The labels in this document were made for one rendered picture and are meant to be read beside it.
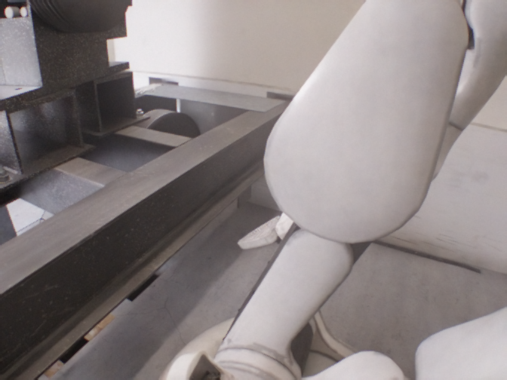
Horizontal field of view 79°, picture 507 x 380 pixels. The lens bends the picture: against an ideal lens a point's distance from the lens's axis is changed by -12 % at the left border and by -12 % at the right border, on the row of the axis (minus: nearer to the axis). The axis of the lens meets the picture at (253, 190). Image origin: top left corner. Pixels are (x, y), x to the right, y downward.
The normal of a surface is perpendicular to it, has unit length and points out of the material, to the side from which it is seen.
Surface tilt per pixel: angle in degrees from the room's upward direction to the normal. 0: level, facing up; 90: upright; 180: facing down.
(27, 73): 90
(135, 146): 90
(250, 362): 5
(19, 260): 0
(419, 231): 90
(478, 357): 66
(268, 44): 90
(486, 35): 107
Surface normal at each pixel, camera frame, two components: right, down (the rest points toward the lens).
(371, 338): 0.04, -0.88
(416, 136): -0.13, 0.49
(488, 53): -0.46, 0.64
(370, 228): -0.10, 0.68
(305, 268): -0.33, 0.44
